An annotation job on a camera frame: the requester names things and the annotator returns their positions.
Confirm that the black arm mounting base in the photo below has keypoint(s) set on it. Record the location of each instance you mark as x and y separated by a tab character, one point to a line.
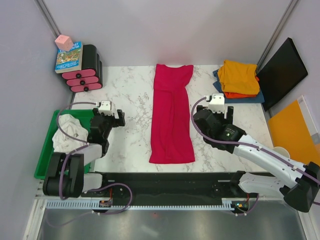
176	188

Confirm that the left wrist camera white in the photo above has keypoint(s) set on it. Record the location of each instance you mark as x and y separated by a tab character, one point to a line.
103	108

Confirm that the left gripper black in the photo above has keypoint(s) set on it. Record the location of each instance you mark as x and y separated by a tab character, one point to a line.
117	122

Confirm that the crimson red t-shirt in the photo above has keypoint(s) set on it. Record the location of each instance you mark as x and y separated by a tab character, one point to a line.
170	126

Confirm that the blue folded t-shirt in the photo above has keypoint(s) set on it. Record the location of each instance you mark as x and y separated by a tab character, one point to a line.
258	99

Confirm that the white slotted cable duct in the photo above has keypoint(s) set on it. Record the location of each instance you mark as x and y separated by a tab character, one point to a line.
225	205

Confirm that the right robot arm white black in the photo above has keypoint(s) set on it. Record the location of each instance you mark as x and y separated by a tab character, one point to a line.
298	183

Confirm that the black flat board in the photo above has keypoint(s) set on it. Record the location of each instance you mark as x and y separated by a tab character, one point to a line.
284	70

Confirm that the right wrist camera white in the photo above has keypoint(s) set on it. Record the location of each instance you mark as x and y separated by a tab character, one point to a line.
216	103

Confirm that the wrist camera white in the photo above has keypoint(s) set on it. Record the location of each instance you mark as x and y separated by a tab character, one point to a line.
103	108
216	103

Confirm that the green plastic tray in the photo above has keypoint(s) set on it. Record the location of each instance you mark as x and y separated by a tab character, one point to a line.
83	115

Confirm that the pink cube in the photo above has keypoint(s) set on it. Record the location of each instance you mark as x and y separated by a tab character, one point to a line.
64	42

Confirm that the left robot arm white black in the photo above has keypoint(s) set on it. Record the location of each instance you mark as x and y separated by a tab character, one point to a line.
65	176

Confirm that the mustard yellow folded t-shirt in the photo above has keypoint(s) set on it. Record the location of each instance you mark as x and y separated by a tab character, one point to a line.
237	77

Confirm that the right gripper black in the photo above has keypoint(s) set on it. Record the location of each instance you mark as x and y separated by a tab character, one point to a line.
229	115

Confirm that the orange folder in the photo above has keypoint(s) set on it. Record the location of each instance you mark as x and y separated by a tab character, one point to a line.
288	130

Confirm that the colourful paperback book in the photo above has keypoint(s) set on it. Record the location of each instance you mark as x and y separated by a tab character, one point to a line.
69	61

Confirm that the pale yellow mug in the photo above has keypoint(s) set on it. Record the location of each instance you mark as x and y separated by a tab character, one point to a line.
282	151

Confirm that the black pink mini drawer unit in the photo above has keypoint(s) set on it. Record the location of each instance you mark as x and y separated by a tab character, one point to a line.
90	76

